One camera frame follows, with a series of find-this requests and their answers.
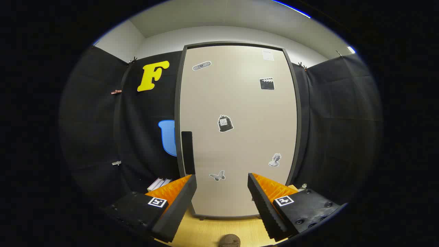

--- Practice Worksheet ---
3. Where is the black door handle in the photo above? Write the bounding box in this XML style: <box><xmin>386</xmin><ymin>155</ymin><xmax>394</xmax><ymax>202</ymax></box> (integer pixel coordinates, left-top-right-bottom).
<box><xmin>181</xmin><ymin>131</ymin><xmax>196</xmax><ymax>175</ymax></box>

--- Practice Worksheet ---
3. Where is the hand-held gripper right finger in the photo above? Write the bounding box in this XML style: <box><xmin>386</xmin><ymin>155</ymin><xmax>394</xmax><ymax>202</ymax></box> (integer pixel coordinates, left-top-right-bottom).
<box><xmin>247</xmin><ymin>173</ymin><xmax>343</xmax><ymax>242</ymax></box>

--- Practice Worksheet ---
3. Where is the brown fluffy shoe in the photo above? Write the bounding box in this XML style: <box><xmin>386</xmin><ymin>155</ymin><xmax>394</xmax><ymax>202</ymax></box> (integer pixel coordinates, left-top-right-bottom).
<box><xmin>219</xmin><ymin>234</ymin><xmax>241</xmax><ymax>247</ymax></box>

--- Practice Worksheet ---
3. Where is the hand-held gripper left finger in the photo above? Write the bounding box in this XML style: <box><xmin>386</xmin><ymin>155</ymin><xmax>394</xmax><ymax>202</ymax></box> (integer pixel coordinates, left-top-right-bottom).
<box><xmin>105</xmin><ymin>174</ymin><xmax>198</xmax><ymax>243</ymax></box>

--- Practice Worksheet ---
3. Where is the grey shoe cabinet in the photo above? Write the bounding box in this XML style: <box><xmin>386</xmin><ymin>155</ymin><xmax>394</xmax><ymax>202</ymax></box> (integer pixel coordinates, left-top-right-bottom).
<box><xmin>174</xmin><ymin>41</ymin><xmax>303</xmax><ymax>221</ymax></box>

